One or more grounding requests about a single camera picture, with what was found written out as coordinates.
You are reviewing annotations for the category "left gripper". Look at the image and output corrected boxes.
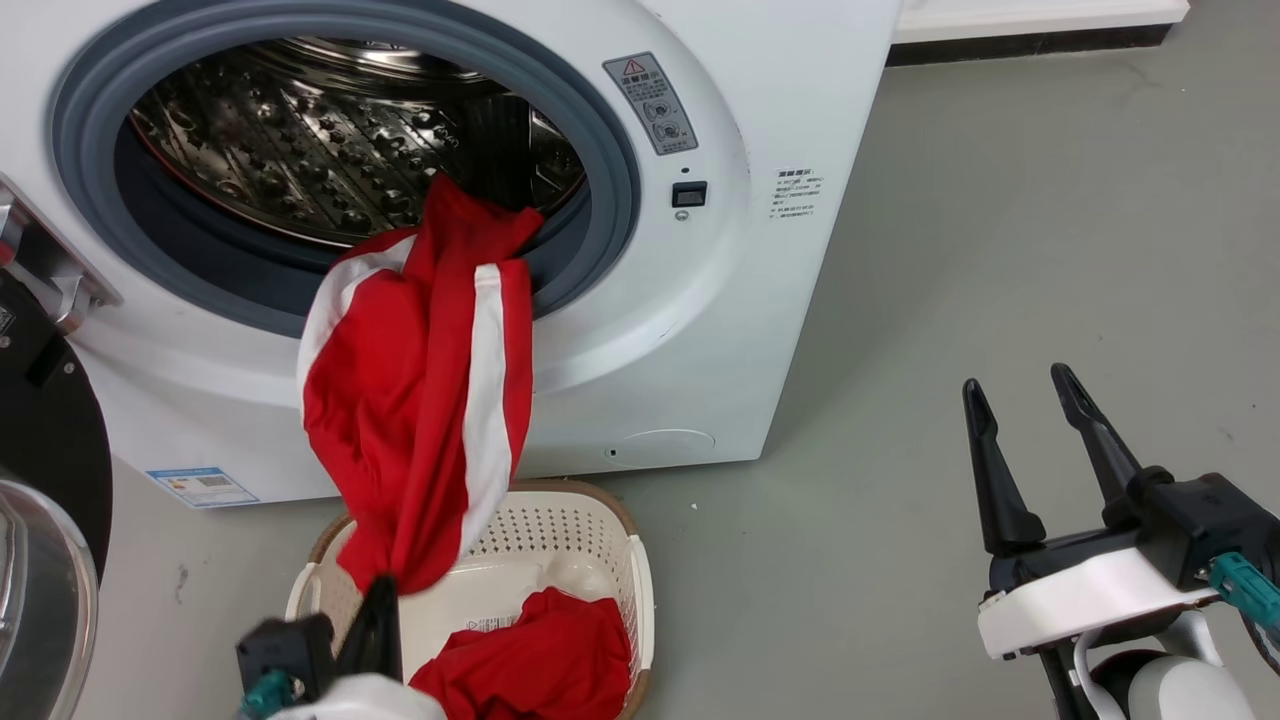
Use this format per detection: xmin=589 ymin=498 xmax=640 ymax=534
xmin=236 ymin=577 xmax=447 ymax=720

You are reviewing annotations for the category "grey warning sticker red triangle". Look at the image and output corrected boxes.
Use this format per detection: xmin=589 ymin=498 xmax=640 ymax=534
xmin=602 ymin=52 xmax=699 ymax=157

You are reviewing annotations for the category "red garment with white stripes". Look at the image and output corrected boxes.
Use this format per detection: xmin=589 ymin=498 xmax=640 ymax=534
xmin=297 ymin=172 xmax=546 ymax=599

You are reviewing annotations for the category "plain red garment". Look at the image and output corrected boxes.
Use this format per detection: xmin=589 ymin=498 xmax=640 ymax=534
xmin=408 ymin=587 xmax=634 ymax=720

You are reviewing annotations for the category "cream laundry basket brown rim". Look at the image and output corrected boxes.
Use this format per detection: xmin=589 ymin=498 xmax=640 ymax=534
xmin=285 ymin=479 xmax=656 ymax=720

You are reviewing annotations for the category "blue energy label sticker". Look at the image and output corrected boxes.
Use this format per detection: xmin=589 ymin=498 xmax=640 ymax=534
xmin=146 ymin=466 xmax=260 ymax=510

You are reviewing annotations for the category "round white filter cover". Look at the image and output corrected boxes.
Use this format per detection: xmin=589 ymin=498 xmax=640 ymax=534
xmin=604 ymin=428 xmax=717 ymax=469

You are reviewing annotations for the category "small white text sticker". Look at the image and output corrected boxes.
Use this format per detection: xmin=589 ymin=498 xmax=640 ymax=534
xmin=769 ymin=167 xmax=827 ymax=220

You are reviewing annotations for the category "cable with teal plug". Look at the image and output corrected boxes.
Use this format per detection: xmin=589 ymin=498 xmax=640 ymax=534
xmin=238 ymin=667 xmax=298 ymax=720
xmin=1207 ymin=551 xmax=1280 ymax=673

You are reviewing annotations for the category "grey rubber door gasket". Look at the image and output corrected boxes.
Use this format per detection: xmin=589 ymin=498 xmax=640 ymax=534
xmin=50 ymin=0 xmax=642 ymax=340

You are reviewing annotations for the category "white front-load washing machine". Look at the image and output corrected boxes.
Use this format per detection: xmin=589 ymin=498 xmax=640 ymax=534
xmin=0 ymin=0 xmax=906 ymax=511

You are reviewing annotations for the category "white wall cabinet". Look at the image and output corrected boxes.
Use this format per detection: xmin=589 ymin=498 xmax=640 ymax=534
xmin=888 ymin=0 xmax=1192 ymax=67

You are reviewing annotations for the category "washing machine door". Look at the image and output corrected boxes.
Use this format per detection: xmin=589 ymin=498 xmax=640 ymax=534
xmin=0 ymin=174 xmax=124 ymax=720

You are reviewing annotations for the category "stainless steel washing machine drum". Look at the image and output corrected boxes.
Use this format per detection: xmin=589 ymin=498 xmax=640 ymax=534
xmin=128 ymin=38 xmax=589 ymax=250

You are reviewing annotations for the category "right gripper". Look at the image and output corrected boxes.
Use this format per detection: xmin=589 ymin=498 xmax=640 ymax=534
xmin=961 ymin=361 xmax=1280 ymax=662

